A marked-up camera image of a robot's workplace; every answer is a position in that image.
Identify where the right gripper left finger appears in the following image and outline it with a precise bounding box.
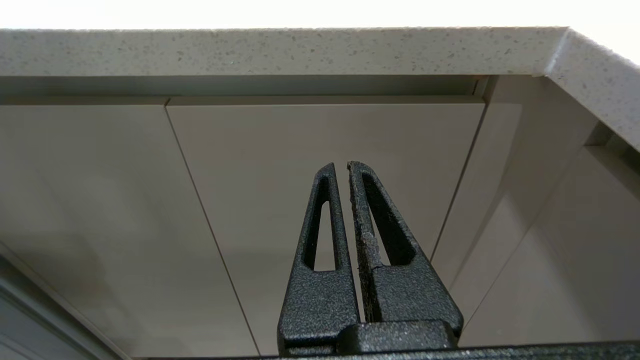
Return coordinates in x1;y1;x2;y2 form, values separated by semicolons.
277;162;361;357

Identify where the beige cabinet corner panel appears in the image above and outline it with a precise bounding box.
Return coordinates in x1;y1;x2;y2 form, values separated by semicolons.
430;75;601;311

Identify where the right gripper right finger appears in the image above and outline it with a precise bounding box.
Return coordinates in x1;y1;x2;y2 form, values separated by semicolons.
347;160;464;342

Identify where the speckled grey stone countertop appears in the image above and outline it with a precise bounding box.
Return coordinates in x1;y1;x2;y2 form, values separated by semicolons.
0;26;640;152

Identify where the beige cabinet door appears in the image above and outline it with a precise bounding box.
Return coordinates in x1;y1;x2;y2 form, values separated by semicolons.
0;98;261;360
457;145;640;348
165;96;487;357

